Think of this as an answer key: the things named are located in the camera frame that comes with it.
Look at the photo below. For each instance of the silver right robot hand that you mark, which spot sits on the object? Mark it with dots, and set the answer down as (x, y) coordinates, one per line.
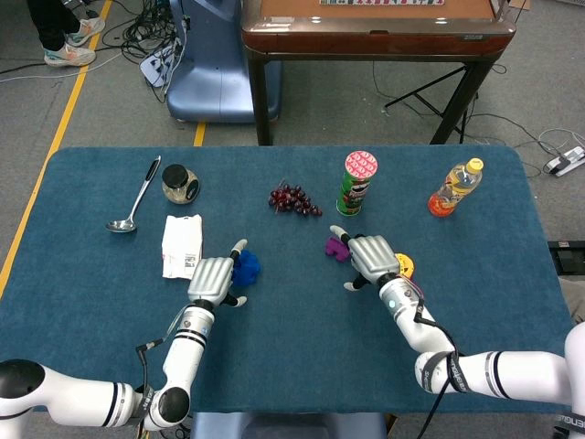
(372, 258)

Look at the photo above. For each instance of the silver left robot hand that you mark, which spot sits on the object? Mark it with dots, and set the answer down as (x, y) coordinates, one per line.
(210, 279)

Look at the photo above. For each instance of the purple toy block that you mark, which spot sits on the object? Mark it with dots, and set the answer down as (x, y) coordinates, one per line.
(336, 249)

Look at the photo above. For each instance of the blue toy block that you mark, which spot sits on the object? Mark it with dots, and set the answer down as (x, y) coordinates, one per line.
(249, 270)

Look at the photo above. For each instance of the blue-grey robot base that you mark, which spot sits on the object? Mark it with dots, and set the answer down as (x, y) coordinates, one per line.
(215, 68)

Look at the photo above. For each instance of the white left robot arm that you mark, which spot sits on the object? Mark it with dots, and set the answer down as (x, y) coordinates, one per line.
(187, 347)

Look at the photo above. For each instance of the blue-grey own robot base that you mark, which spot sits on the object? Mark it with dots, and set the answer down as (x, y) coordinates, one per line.
(288, 427)

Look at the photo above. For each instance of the yellow tape measure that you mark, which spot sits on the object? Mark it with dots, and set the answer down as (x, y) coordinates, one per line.
(407, 264)

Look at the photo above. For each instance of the white paper packet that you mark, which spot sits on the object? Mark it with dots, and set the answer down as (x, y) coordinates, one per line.
(180, 238)

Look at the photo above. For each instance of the green Pringles can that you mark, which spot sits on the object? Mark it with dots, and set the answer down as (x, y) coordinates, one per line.
(354, 192)

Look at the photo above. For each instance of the dark red grape bunch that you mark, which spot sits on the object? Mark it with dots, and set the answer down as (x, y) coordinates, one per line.
(294, 199)

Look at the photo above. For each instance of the orange drink bottle yellow cap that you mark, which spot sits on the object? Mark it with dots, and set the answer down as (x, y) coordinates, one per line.
(450, 192)

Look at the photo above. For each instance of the glass jar black lid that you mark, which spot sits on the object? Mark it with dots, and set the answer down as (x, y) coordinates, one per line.
(176, 178)

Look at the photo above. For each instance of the blue felt table cloth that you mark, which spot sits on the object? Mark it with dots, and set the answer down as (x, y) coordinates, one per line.
(297, 343)

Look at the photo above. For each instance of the black floor box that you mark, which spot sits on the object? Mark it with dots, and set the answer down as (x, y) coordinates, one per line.
(569, 251)

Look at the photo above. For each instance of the brown mahjong table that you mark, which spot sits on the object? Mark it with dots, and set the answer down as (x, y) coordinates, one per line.
(375, 41)

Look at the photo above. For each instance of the white power strip with plugs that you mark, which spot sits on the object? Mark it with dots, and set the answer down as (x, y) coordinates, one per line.
(155, 66)

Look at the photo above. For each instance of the face-up mahjong tile row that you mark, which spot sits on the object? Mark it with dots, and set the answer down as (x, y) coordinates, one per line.
(379, 2)

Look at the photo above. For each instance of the white sneaker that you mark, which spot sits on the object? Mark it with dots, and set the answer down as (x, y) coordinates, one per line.
(68, 56)
(89, 29)

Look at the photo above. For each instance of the person's black trousers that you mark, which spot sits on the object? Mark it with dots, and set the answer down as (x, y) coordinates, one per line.
(52, 23)

